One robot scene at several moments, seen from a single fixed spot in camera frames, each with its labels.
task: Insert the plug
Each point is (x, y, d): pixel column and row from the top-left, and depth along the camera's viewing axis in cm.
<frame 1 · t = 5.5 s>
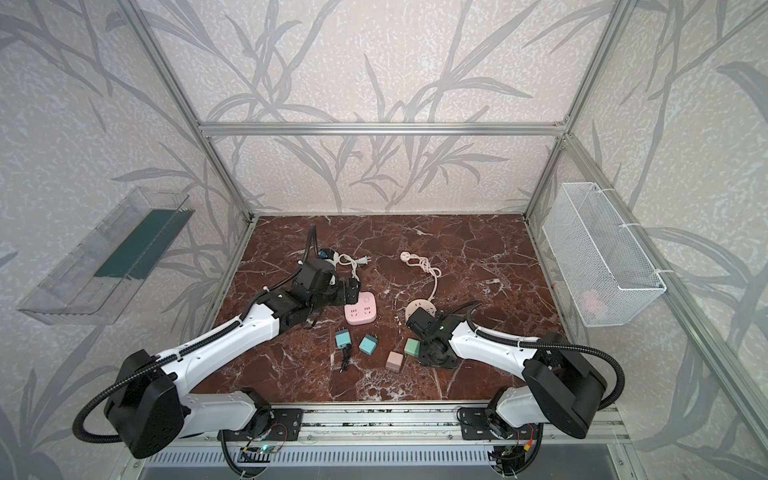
left hand: (352, 277, 83), fingers open
right hand: (426, 351, 86), fingers open
pink square power strip: (364, 312, 93), point 3 cm above the table
teal charger cube: (368, 343, 87), point 2 cm above the table
beige pink charger cube: (394, 361, 84), point 2 cm above the table

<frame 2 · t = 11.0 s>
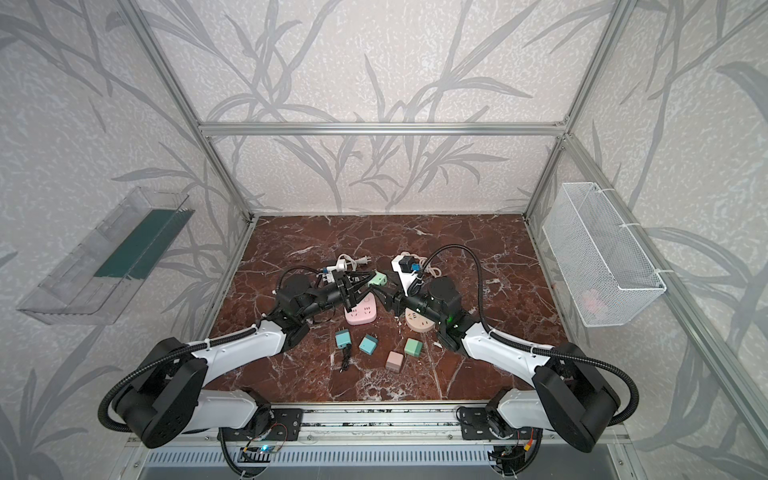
left hand: (377, 273, 72), fingers closed
right hand: (379, 271, 75), fingers open
the named things where they were.

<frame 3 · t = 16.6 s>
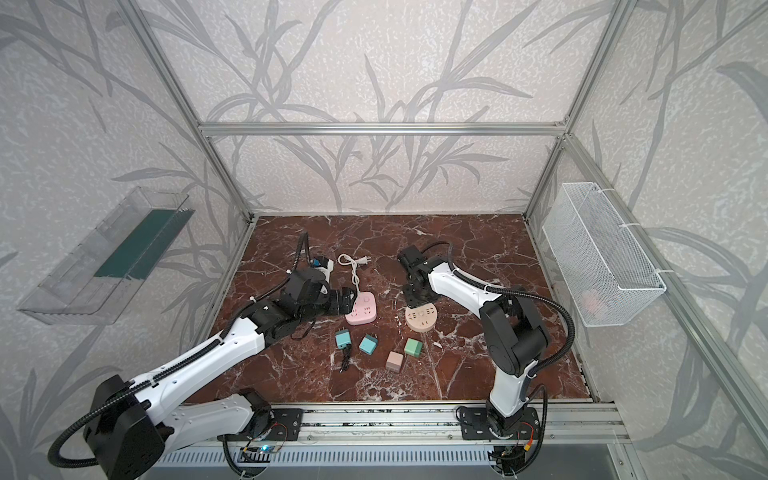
left hand: (349, 286, 80), fingers open
right hand: (416, 291, 93), fingers open
the named things where they were.

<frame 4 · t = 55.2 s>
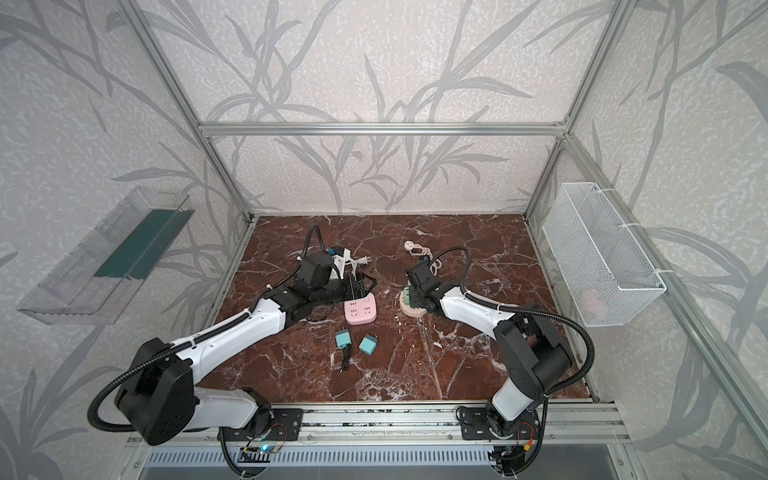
left hand: (372, 277, 81), fingers open
right hand: (422, 285, 94), fingers open
